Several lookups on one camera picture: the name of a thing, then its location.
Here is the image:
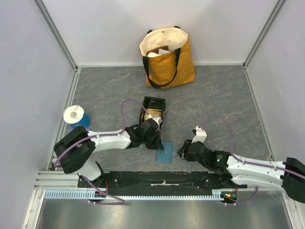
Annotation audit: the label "teal leather card holder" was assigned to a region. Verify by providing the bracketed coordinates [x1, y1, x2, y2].
[156, 143, 178, 164]

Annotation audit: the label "black plastic tray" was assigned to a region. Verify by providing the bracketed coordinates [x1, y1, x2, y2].
[139, 96, 166, 124]

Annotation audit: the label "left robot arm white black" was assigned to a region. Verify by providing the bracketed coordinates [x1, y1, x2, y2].
[54, 116, 163, 187]

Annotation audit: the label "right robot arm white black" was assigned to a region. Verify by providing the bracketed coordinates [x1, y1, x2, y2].
[178, 139, 305, 203]

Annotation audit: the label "blue patterned cup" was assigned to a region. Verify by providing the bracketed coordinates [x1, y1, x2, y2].
[70, 113, 90, 129]

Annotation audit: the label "orange tote bag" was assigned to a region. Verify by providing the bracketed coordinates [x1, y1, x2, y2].
[139, 26, 195, 89]

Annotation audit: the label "white items in bag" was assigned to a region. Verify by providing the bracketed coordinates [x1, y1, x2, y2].
[147, 49, 171, 57]

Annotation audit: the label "white toilet paper roll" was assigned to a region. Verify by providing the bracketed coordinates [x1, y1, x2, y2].
[63, 105, 85, 124]

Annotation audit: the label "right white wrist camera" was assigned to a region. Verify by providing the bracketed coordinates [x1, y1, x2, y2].
[192, 125, 207, 143]

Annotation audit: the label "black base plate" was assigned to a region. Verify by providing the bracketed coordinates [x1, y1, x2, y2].
[91, 171, 238, 196]

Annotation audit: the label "blue slotted cable duct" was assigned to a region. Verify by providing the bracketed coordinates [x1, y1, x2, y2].
[44, 189, 224, 201]

